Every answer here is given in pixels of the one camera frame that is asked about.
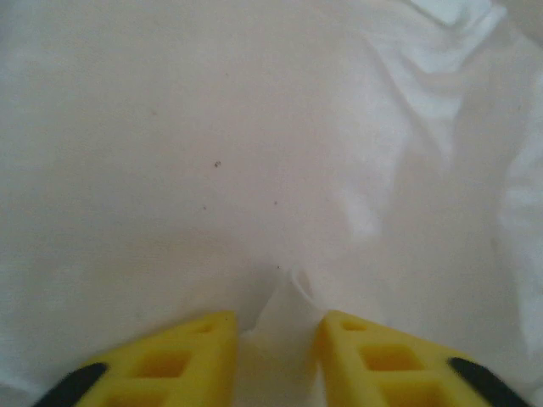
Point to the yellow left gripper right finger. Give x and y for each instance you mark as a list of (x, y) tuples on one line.
[(382, 373)]

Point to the white t-shirt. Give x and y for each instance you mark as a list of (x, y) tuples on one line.
[(424, 85)]

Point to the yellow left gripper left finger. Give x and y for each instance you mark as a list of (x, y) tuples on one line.
[(178, 373)]

